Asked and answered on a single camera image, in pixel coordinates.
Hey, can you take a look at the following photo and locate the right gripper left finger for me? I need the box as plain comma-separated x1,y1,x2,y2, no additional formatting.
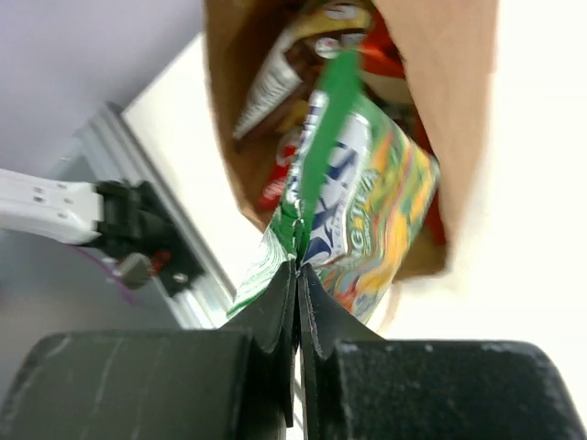
1,262,297,439

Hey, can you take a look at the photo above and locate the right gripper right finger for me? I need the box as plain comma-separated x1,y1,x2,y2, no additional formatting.
297,267,586,439

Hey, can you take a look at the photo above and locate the yellow green Fox's candy bag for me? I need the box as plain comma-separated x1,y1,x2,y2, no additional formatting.
229,50,439,322

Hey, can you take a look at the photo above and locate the brown white chips bag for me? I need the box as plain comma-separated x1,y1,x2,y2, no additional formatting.
233,1,373,141

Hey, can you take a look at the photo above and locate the brown paper bag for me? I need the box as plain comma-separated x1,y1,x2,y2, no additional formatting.
201,0,501,281

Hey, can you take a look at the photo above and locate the red cassava chips bag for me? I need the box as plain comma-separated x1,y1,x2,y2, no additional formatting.
257,126,301,212

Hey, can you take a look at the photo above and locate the red orange snack bag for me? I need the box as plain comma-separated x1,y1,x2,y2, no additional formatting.
358,10,405,79

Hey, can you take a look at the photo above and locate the aluminium front rail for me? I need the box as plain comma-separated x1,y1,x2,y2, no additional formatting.
51,104,234,329

